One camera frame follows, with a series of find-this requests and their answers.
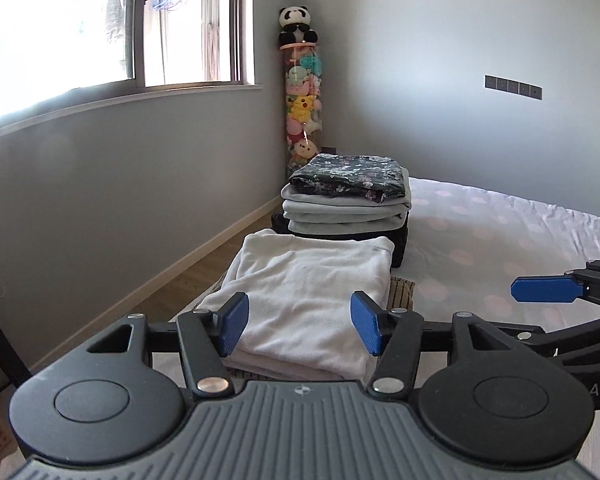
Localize white sweatshirt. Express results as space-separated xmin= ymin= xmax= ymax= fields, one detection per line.
xmin=201 ymin=229 xmax=390 ymax=382

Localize polka dot bed sheet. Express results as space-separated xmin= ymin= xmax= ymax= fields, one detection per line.
xmin=390 ymin=179 xmax=600 ymax=330

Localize grey folded garments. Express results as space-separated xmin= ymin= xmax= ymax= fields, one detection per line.
xmin=280 ymin=168 xmax=412 ymax=235

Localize floral dark folded garment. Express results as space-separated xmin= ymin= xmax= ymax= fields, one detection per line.
xmin=289 ymin=153 xmax=406 ymax=204

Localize plush toy tube holder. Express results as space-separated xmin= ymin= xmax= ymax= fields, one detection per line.
xmin=279 ymin=42 xmax=323 ymax=177

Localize panda plush toy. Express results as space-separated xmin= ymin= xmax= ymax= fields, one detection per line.
xmin=277 ymin=6 xmax=318 ymax=48

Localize window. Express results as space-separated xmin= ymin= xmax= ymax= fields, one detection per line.
xmin=0 ymin=0 xmax=254 ymax=133

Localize wall switch panel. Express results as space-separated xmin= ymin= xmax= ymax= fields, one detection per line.
xmin=484 ymin=75 xmax=543 ymax=100

